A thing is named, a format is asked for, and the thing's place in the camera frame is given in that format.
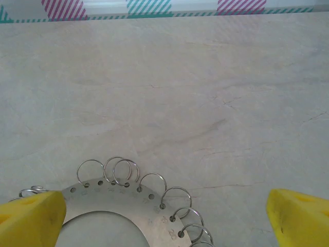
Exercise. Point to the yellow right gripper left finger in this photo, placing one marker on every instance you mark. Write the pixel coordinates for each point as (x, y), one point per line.
(28, 221)

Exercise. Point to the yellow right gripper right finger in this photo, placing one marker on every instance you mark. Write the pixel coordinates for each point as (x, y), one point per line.
(300, 221)

